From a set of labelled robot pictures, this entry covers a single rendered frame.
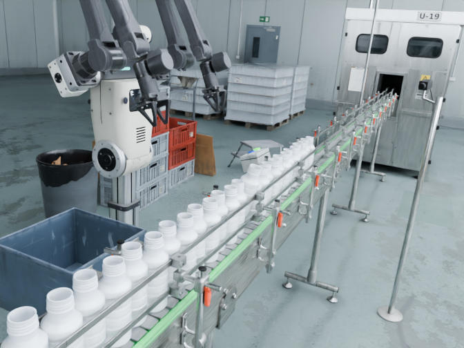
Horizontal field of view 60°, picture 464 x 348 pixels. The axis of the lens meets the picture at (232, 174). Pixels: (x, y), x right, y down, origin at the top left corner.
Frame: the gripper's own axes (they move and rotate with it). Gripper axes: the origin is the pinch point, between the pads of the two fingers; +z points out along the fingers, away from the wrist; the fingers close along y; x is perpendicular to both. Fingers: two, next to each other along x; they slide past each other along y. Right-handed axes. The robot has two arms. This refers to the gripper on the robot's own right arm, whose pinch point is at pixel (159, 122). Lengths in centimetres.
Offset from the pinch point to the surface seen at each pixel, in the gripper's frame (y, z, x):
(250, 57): 1020, -154, 354
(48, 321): -73, 27, -22
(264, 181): 9.9, 27.4, -25.1
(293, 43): 1023, -150, 226
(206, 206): -25.6, 24.4, -23.9
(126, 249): -53, 24, -21
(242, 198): -7.6, 27.9, -24.8
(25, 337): -78, 26, -24
